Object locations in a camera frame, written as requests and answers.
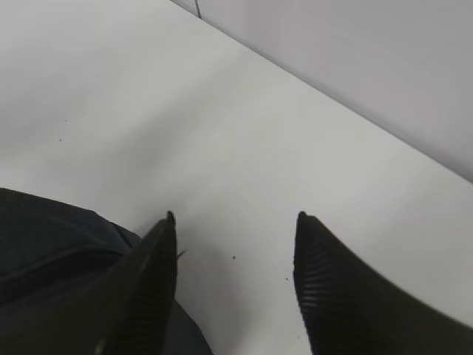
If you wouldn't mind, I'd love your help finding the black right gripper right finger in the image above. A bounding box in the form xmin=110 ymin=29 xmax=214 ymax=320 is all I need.
xmin=293 ymin=212 xmax=472 ymax=354

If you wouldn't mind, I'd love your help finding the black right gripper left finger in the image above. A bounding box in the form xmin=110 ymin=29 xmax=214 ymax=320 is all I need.
xmin=1 ymin=212 xmax=177 ymax=354

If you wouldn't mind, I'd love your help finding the dark navy lunch bag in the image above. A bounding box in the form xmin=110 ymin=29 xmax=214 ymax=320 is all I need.
xmin=1 ymin=189 xmax=211 ymax=354

